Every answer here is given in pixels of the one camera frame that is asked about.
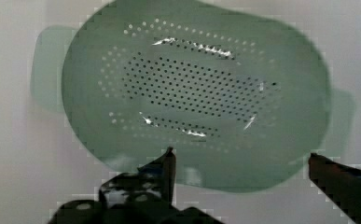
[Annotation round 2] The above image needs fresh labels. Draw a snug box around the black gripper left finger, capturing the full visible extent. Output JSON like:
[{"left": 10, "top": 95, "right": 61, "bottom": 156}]
[{"left": 48, "top": 147, "right": 224, "bottom": 224}]

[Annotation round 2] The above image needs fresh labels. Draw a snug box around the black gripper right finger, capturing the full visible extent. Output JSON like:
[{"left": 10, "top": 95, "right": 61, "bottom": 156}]
[{"left": 308, "top": 153, "right": 361, "bottom": 224}]

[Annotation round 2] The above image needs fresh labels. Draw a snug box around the green plastic strainer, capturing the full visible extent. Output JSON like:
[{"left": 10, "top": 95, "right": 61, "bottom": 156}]
[{"left": 30, "top": 0, "right": 355, "bottom": 193}]

